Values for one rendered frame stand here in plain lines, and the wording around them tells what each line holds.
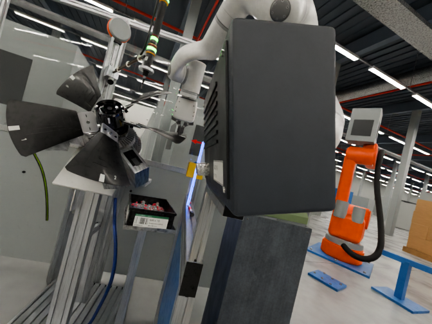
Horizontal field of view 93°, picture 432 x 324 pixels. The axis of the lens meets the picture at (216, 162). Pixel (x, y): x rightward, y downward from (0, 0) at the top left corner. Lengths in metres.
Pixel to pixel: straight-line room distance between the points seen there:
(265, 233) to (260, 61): 0.76
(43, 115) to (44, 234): 1.21
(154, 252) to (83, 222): 0.81
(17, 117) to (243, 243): 1.01
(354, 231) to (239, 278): 3.52
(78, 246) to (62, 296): 0.25
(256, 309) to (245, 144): 0.90
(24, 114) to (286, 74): 1.01
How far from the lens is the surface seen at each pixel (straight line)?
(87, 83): 1.25
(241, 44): 0.22
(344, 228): 4.33
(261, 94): 0.21
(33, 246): 2.17
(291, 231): 0.94
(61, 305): 1.45
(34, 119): 1.09
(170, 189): 1.75
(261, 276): 0.97
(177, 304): 0.57
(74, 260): 1.33
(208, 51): 0.87
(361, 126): 4.58
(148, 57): 1.12
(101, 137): 0.95
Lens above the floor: 1.09
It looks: 1 degrees up
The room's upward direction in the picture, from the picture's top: 14 degrees clockwise
